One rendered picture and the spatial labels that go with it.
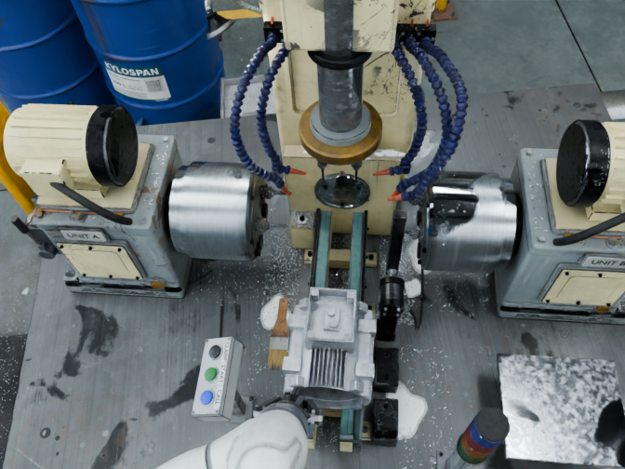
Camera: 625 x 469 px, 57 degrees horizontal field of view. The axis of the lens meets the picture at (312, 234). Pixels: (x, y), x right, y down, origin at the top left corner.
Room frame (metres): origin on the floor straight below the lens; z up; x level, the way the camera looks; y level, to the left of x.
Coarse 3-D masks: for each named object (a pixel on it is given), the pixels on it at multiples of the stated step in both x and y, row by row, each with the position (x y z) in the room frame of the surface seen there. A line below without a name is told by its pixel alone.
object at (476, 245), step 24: (432, 192) 0.78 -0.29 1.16; (456, 192) 0.78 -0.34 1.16; (480, 192) 0.77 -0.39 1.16; (504, 192) 0.77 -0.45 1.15; (432, 216) 0.72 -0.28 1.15; (456, 216) 0.72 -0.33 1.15; (480, 216) 0.71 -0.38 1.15; (504, 216) 0.71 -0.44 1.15; (432, 240) 0.68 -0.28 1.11; (456, 240) 0.68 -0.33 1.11; (480, 240) 0.67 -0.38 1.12; (504, 240) 0.67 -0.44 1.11; (432, 264) 0.66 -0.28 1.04; (456, 264) 0.65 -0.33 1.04; (480, 264) 0.64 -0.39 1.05; (504, 264) 0.65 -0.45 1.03
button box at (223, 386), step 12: (204, 348) 0.49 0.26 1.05; (228, 348) 0.47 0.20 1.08; (240, 348) 0.49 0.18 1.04; (204, 360) 0.46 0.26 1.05; (216, 360) 0.45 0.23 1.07; (228, 360) 0.45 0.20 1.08; (240, 360) 0.46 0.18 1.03; (204, 372) 0.43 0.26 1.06; (228, 372) 0.42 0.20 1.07; (204, 384) 0.40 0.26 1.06; (216, 384) 0.40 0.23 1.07; (228, 384) 0.40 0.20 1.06; (216, 396) 0.37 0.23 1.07; (228, 396) 0.38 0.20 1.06; (204, 408) 0.35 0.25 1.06; (216, 408) 0.35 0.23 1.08; (228, 408) 0.35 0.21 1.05; (204, 420) 0.34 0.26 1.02; (216, 420) 0.34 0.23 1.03; (228, 420) 0.33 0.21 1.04
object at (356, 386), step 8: (304, 304) 0.56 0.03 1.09; (360, 304) 0.55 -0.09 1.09; (360, 312) 0.53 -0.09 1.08; (296, 376) 0.40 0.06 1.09; (296, 384) 0.38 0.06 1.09; (352, 384) 0.37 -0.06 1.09; (360, 384) 0.37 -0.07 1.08; (352, 392) 0.36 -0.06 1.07; (360, 392) 0.36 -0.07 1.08; (352, 408) 0.36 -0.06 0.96; (360, 408) 0.36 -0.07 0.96
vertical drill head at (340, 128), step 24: (336, 0) 0.81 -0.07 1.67; (336, 24) 0.81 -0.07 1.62; (336, 48) 0.81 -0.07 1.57; (336, 72) 0.82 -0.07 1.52; (360, 72) 0.83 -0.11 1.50; (336, 96) 0.82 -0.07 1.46; (360, 96) 0.83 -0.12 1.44; (312, 120) 0.85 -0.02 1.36; (336, 120) 0.82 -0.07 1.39; (360, 120) 0.84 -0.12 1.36; (312, 144) 0.81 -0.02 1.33; (336, 144) 0.80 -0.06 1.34; (360, 144) 0.80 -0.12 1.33
